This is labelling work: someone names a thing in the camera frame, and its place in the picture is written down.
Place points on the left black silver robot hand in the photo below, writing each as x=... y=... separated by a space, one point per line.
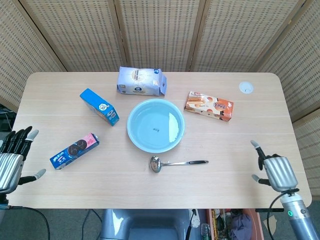
x=10 y=165

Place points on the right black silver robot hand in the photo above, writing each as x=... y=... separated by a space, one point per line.
x=280 y=172

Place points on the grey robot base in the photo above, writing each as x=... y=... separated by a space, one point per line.
x=145 y=225

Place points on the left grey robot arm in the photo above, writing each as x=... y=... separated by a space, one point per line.
x=3 y=198

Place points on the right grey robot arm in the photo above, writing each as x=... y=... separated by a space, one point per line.
x=298 y=217

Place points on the red storage crate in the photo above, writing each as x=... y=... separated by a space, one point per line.
x=257 y=225

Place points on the purple cloth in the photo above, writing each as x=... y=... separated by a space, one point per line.
x=241 y=225

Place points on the blue pink sandwich cookie box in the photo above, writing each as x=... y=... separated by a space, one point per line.
x=75 y=151

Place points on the green plastic bottle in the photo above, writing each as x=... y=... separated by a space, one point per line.
x=205 y=232

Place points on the orange wafer biscuit box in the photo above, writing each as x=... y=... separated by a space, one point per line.
x=210 y=106

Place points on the white perforated paddle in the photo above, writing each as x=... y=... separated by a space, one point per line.
x=195 y=220

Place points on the blue chocolate chip cookie box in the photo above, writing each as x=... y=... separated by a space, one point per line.
x=100 y=107

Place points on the light blue plastic bowl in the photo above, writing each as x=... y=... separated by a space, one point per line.
x=156 y=126

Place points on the pale blue tissue pack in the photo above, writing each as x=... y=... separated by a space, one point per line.
x=140 y=81

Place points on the woven bamboo folding screen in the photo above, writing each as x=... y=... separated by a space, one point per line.
x=160 y=32

